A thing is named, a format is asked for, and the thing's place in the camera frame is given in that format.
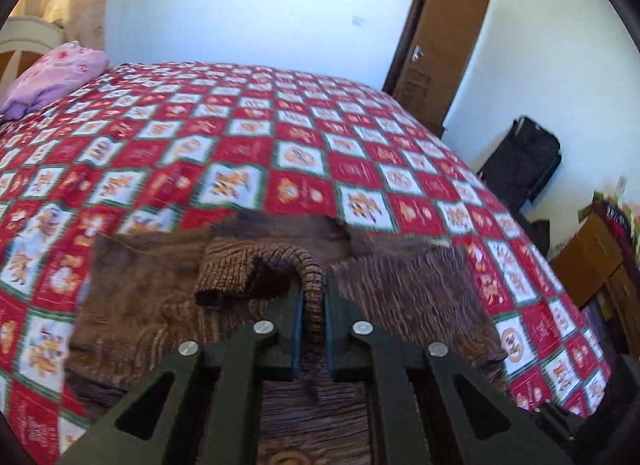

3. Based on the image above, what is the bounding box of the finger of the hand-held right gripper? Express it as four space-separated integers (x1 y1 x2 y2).
537 400 587 446

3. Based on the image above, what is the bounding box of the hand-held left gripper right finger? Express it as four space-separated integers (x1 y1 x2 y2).
324 277 576 465

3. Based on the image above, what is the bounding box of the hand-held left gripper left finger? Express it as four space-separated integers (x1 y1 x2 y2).
59 284 306 465

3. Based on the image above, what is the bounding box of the brown knit sweater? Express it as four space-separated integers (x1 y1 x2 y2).
65 210 508 465

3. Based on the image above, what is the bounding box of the wooden dresser with clutter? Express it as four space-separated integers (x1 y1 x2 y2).
550 215 625 309

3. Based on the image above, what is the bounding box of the red patchwork printed bedspread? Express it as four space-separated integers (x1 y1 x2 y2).
0 62 613 465

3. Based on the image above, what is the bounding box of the small dark bag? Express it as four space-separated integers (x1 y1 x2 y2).
515 214 552 257

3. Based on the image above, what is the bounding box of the red and black bag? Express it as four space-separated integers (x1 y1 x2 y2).
592 190 640 271

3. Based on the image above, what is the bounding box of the black suitcase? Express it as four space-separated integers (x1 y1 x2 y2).
477 116 562 210

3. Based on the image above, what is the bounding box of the brown wooden door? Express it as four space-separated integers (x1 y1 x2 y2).
382 0 491 138

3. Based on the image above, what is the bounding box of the pink floral pillow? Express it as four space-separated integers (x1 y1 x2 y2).
0 41 110 120

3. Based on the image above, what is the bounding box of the beige patterned curtain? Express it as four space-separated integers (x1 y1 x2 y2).
10 0 110 52

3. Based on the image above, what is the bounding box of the cream bed headboard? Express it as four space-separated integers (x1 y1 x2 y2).
0 15 66 82

